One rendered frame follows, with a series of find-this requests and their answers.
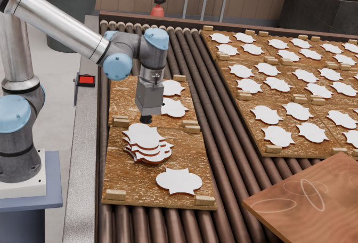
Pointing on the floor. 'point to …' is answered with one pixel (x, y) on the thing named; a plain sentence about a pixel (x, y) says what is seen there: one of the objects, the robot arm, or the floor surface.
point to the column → (31, 208)
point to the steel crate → (321, 4)
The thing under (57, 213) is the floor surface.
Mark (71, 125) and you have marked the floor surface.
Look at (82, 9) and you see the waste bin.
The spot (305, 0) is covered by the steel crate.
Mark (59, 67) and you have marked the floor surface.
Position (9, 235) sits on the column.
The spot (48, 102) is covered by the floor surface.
